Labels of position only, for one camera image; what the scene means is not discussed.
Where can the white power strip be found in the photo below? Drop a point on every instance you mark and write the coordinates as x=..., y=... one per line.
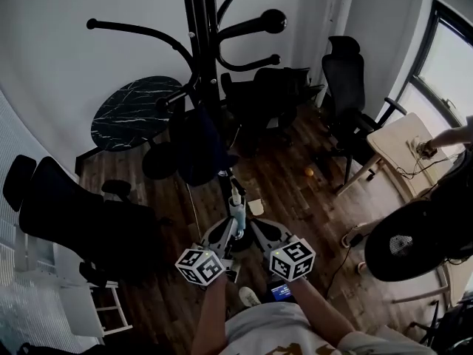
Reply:
x=354, y=237

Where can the black framed window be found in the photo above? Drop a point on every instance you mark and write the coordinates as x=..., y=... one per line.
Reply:
x=451, y=57

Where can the small beige cup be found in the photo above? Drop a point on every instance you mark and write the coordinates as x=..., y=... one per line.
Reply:
x=256, y=207

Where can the white slipper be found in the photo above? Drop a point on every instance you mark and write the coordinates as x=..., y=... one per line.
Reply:
x=363, y=267

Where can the white window blinds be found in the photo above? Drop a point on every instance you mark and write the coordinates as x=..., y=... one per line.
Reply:
x=29, y=309

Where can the person's white shoe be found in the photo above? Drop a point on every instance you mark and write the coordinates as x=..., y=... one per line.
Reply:
x=250, y=296

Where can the black mesh headrest office chair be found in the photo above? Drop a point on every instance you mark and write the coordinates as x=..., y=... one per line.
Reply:
x=343, y=80

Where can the light wooden side table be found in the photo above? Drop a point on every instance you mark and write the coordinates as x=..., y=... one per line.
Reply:
x=421, y=295

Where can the black reclined office chair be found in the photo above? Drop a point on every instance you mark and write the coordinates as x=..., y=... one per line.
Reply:
x=66, y=205

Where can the person's left forearm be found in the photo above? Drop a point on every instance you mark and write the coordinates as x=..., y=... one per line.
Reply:
x=208, y=316

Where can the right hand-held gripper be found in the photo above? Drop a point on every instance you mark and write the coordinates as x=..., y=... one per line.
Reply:
x=292, y=259

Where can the black padded chair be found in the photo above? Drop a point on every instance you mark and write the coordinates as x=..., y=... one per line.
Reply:
x=55, y=350

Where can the person's white printed shirt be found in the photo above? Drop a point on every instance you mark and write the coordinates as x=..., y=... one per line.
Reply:
x=269, y=327

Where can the white metal shelf frame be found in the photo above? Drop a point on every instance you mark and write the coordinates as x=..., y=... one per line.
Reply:
x=79, y=309

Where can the person's right forearm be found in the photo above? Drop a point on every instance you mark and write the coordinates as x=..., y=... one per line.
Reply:
x=318, y=313

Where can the black leather office chair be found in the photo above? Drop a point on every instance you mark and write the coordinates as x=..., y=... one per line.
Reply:
x=266, y=94

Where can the light wooden desk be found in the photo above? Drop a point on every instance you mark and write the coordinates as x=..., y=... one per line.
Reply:
x=391, y=142

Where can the black metal coat rack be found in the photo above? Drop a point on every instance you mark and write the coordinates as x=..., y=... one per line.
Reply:
x=201, y=50

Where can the small device blue screen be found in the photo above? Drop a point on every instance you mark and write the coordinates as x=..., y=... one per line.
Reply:
x=281, y=291

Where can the dark navy hanging bag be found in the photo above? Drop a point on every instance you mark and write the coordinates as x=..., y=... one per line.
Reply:
x=199, y=150

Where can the round black marble table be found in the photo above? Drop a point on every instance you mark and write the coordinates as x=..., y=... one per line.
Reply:
x=125, y=113

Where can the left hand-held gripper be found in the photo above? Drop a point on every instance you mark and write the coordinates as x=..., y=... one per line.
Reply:
x=199, y=266

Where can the orange fruit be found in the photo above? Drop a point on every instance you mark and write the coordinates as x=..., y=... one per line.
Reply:
x=309, y=172

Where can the black equipment stand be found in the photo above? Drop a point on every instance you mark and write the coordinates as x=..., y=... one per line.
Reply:
x=454, y=324

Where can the black mesh chair back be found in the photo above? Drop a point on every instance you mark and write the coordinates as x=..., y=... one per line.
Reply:
x=384, y=257

